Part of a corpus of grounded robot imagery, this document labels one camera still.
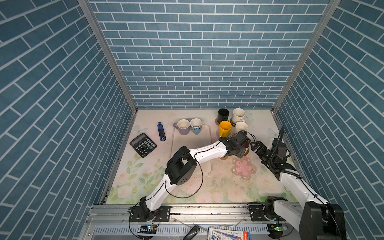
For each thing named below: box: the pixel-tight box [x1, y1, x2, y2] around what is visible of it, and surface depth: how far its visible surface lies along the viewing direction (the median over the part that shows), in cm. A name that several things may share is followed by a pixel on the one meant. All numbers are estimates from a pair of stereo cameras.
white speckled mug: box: [232, 108, 246, 125], surface depth 107 cm
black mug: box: [217, 108, 230, 124], surface depth 110 cm
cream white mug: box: [235, 121, 249, 131], surface depth 101 cm
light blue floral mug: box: [187, 118, 203, 135], surface depth 104 cm
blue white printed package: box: [208, 228, 252, 240], surface depth 69 cm
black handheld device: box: [182, 225, 201, 240], surface depth 67 cm
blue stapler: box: [157, 122, 167, 142], surface depth 108 cm
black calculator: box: [129, 132, 158, 158], surface depth 100 cm
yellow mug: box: [218, 120, 232, 138], surface depth 101 cm
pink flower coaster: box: [231, 156, 257, 181], surface depth 91 cm
